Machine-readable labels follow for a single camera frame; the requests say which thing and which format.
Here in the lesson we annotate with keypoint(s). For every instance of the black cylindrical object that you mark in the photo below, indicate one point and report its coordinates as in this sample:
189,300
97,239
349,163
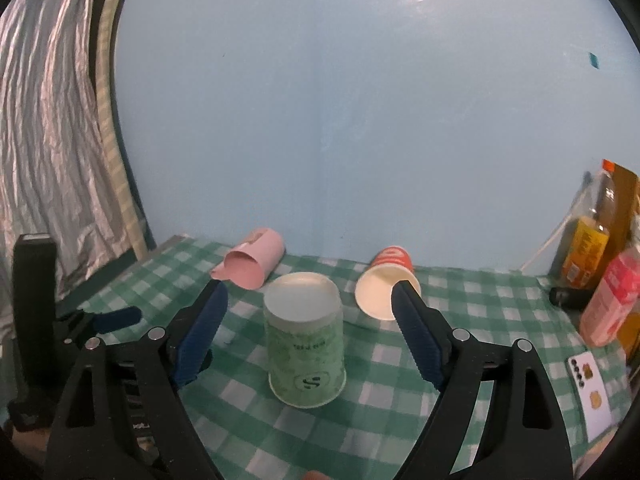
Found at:
570,297

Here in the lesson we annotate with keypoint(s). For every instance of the pink drink carton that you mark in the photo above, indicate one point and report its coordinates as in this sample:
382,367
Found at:
612,300

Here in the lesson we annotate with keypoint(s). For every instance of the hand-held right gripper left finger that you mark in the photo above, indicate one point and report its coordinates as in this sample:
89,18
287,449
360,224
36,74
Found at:
200,332

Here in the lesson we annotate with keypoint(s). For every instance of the orange capped drink bottle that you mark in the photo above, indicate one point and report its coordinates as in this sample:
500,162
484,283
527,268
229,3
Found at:
590,240

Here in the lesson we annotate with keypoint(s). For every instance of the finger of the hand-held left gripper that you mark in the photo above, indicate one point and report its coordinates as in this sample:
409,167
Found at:
117,319

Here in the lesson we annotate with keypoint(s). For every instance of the red paper cup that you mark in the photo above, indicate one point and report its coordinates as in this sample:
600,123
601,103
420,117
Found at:
382,287

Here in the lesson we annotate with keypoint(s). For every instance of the pink cup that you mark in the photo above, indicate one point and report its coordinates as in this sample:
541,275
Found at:
252,260

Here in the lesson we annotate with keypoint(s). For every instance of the green checked tablecloth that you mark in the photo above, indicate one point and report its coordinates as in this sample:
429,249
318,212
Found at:
380,365

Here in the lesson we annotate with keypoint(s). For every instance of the green paper cup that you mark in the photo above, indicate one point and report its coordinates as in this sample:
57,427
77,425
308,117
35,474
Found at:
305,345

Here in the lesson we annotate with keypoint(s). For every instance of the silver curtain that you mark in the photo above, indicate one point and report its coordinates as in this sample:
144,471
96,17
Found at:
45,110

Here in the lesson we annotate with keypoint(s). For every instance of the teal tape piece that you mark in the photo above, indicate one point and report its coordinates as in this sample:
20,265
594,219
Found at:
593,60

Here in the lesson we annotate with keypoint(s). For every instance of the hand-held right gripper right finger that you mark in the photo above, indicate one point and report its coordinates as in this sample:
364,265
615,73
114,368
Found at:
416,332

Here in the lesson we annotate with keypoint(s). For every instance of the brown cardboard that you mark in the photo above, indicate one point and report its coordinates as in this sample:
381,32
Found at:
627,200

